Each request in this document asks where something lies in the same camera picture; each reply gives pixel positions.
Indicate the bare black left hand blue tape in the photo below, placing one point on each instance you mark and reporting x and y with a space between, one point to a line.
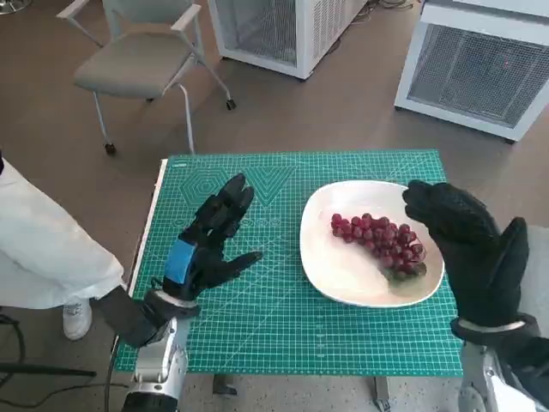
206 253

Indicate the black knitted glove right hand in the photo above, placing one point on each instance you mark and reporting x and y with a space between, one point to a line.
467 249

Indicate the purple toy grape bunch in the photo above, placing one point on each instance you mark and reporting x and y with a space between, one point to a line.
377 240

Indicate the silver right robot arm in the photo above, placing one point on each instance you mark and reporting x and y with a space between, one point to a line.
480 377

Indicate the white plate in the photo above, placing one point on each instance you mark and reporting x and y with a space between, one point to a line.
334 266

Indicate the green cutting mat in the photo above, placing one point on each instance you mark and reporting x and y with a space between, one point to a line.
279 326

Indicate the person's white shoe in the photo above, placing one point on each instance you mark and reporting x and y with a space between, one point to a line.
77 319

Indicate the person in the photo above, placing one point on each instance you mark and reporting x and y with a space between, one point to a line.
43 240

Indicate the metal table leg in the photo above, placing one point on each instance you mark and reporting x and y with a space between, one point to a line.
381 392

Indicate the white mesh cabinet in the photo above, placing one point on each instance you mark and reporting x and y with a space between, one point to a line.
472 77
304 26

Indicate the black stand leg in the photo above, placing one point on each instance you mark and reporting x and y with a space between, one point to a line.
43 369

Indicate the grey chair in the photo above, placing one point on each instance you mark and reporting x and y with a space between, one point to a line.
133 64

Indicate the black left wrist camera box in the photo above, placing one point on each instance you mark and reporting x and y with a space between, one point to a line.
124 317

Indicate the black table bracket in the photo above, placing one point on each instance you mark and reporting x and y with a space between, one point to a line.
224 386

